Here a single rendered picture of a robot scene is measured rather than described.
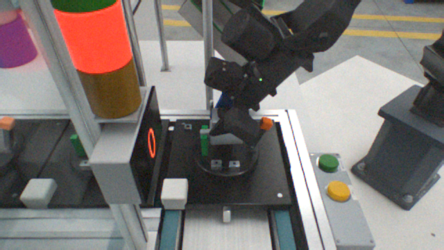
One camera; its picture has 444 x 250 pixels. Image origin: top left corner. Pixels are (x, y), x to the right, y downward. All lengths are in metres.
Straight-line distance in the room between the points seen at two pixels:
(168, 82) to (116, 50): 0.80
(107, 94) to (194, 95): 0.72
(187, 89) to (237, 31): 0.61
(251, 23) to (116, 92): 0.23
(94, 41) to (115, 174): 0.12
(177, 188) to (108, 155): 0.29
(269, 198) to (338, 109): 0.50
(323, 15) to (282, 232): 0.36
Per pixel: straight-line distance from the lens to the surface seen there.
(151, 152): 0.35
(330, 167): 0.66
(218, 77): 0.46
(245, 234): 0.60
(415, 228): 0.79
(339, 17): 0.47
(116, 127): 0.32
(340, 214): 0.61
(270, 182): 0.60
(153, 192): 0.59
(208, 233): 0.60
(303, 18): 0.47
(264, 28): 0.46
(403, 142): 0.72
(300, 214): 0.60
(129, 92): 0.29
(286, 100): 0.99
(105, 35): 0.26
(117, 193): 0.33
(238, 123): 0.45
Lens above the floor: 1.45
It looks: 42 degrees down
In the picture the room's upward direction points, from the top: straight up
